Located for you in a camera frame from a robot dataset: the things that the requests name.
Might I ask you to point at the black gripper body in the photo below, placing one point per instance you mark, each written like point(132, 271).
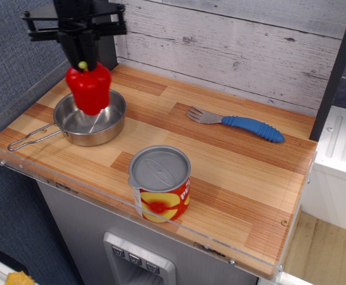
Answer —
point(73, 18)

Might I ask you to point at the stainless steel pan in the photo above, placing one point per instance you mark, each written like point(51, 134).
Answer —
point(79, 128)

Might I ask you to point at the grey toy fridge cabinet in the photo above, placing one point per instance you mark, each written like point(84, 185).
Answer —
point(111, 247)

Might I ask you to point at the blue handled metal fork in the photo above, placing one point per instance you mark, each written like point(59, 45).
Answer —
point(257, 127)

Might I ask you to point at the toy peaches can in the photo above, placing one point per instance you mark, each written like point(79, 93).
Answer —
point(160, 178)

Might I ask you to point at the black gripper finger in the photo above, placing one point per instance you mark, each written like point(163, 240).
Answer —
point(71, 49)
point(89, 51)

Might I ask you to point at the dark grey right post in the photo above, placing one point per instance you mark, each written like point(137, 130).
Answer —
point(330, 91)

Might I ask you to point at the white toy sink unit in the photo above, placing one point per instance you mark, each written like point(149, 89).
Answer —
point(324, 194)

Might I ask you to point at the yellow toy object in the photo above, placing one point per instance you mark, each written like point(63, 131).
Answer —
point(19, 278)

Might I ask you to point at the red toy bell pepper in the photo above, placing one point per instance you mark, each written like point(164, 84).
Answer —
point(90, 89)

